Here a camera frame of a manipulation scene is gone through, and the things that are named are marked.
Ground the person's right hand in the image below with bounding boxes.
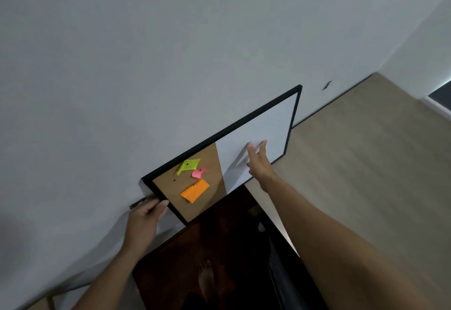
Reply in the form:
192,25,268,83
247,140,279,193

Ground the person's left hand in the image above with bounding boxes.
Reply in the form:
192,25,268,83
121,199,170,251

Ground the black framed cork whiteboard combo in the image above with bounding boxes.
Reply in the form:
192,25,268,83
141,84,303,226

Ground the person's right forearm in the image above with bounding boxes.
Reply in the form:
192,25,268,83
262,174,435,310

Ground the person's left forearm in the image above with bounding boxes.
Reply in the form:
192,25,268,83
72,246,142,310

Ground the orange sticky note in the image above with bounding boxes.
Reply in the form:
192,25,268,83
180,179,210,203

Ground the green sticky note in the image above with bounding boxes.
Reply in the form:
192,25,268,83
176,159,201,176

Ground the person's bare foot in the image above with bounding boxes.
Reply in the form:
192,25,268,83
197,260,220,304

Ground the dark door panel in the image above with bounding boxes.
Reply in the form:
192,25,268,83
427,80,451,113

